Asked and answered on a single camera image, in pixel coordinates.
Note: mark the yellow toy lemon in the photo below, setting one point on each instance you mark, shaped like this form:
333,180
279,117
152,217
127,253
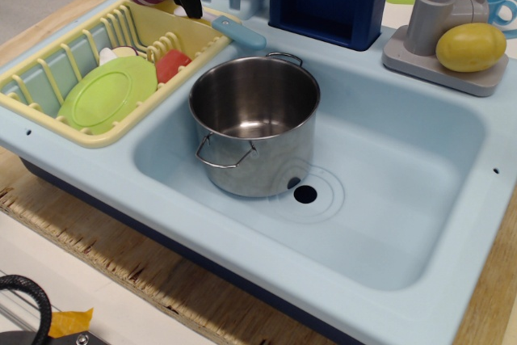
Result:
470,47

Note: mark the white toy food piece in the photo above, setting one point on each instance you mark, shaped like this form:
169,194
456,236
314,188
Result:
110,54

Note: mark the grey toy faucet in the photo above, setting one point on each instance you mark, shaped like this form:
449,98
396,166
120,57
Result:
411,49

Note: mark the green plastic plate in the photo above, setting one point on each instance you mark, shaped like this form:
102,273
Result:
108,94

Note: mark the yellow tape piece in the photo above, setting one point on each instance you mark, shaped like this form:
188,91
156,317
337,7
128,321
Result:
69,322

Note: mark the stainless steel pot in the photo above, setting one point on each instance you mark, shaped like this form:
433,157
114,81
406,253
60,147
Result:
255,120

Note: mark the yellow dish rack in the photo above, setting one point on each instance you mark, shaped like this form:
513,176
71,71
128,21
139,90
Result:
36,85

